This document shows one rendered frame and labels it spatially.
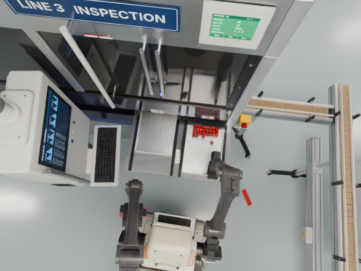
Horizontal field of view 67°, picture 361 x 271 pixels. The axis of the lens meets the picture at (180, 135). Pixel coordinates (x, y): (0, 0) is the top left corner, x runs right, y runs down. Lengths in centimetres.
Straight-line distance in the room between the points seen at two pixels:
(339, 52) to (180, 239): 293
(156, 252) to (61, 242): 169
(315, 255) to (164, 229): 137
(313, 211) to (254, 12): 181
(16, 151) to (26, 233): 177
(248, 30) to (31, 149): 103
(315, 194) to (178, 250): 141
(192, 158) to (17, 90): 111
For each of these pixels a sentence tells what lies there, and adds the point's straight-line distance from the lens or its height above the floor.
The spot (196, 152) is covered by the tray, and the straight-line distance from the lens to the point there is 190.
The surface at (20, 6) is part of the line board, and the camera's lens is 118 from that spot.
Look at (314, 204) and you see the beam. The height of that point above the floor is 55.
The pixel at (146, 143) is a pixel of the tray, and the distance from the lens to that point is 192.
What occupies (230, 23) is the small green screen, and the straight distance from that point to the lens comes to 97.
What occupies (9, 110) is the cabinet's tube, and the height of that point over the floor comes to 165.
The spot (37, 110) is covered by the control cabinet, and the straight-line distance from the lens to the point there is 144.
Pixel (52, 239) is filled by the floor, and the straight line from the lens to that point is 300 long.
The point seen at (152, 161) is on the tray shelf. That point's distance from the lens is 190.
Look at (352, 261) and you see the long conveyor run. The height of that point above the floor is 93.
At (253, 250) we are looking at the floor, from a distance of 286.
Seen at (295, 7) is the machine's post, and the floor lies 207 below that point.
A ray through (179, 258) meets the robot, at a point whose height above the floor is 135.
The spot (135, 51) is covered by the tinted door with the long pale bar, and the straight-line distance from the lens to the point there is 122.
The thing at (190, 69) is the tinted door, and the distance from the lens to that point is 128.
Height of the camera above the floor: 274
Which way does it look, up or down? 75 degrees down
